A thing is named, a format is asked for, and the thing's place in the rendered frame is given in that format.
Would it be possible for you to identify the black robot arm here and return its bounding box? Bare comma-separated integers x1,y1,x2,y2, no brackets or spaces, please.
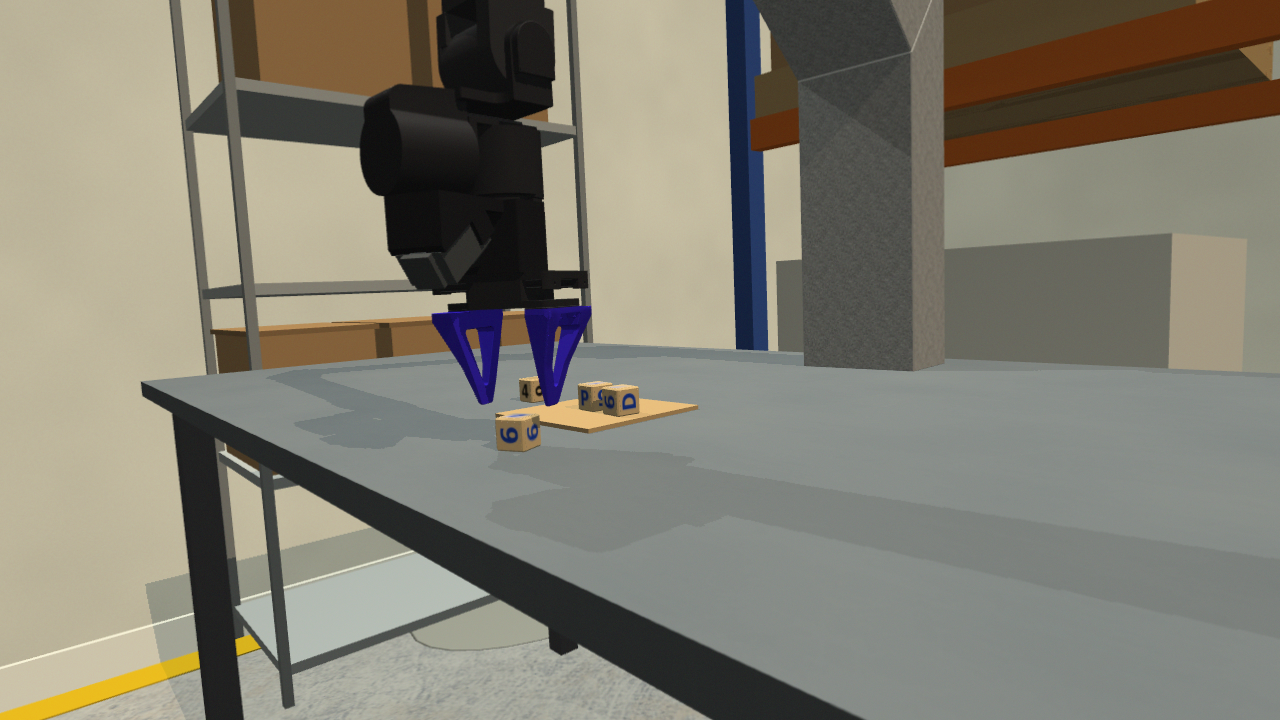
360,0,556,290

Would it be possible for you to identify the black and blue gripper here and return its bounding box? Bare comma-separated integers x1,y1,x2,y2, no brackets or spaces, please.
433,258,593,407

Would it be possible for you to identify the beige letter block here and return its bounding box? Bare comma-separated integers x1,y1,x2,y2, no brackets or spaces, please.
579,380,613,413
495,413,541,452
602,384,640,416
518,375,544,404

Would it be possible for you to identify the orange flat mat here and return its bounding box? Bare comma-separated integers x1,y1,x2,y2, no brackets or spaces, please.
495,398,698,434

